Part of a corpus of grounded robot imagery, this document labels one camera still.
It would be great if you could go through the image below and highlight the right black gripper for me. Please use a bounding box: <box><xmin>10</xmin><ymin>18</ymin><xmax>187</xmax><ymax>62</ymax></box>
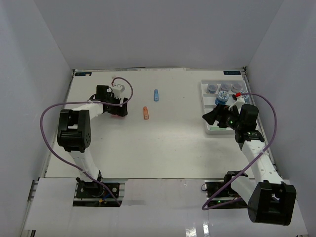
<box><xmin>202</xmin><ymin>104</ymin><xmax>242</xmax><ymax>131</ymax></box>

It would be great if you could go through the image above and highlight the green correction tape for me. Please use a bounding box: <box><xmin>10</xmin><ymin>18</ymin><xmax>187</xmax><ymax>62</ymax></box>
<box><xmin>209</xmin><ymin>127</ymin><xmax>221</xmax><ymax>131</ymax></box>

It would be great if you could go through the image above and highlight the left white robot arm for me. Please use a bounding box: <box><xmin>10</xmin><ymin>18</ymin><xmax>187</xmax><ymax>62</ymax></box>
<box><xmin>57</xmin><ymin>84</ymin><xmax>128</xmax><ymax>197</ymax></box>

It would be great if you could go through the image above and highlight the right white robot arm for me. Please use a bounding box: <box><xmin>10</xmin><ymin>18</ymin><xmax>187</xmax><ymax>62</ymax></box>
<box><xmin>202</xmin><ymin>104</ymin><xmax>297</xmax><ymax>226</ymax></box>

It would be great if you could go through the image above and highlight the white compartment tray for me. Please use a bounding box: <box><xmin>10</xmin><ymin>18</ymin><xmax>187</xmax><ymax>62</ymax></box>
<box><xmin>200</xmin><ymin>79</ymin><xmax>253</xmax><ymax>136</ymax></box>

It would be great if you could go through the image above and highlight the right blue label sticker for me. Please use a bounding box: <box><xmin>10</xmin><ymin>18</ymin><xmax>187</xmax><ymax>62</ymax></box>
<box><xmin>223</xmin><ymin>71</ymin><xmax>241</xmax><ymax>76</ymax></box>

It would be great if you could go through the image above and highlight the blue label sticker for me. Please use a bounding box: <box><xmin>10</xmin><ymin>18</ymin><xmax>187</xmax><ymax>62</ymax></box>
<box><xmin>223</xmin><ymin>71</ymin><xmax>241</xmax><ymax>76</ymax></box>
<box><xmin>75</xmin><ymin>72</ymin><xmax>92</xmax><ymax>77</ymax></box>

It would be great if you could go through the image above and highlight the left blue label sticker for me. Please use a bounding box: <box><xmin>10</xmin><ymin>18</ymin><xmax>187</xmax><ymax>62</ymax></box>
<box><xmin>75</xmin><ymin>72</ymin><xmax>92</xmax><ymax>77</ymax></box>

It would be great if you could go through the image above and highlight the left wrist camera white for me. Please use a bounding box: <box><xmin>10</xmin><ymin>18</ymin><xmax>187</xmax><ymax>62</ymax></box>
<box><xmin>112</xmin><ymin>84</ymin><xmax>125</xmax><ymax>98</ymax></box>

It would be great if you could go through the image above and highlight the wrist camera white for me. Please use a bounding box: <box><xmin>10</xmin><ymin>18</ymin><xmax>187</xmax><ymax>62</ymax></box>
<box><xmin>112</xmin><ymin>84</ymin><xmax>125</xmax><ymax>98</ymax></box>
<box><xmin>229</xmin><ymin>92</ymin><xmax>245</xmax><ymax>111</ymax></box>

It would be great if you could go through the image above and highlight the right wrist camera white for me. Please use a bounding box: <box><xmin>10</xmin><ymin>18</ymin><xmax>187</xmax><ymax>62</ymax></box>
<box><xmin>229</xmin><ymin>92</ymin><xmax>245</xmax><ymax>111</ymax></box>

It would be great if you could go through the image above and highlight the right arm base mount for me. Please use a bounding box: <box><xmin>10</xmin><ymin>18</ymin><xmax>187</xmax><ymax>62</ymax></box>
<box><xmin>201</xmin><ymin>180</ymin><xmax>247</xmax><ymax>209</ymax></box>

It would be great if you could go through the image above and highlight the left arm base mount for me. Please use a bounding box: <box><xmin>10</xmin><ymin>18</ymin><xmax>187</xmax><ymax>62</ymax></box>
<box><xmin>73</xmin><ymin>182</ymin><xmax>125</xmax><ymax>207</ymax></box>

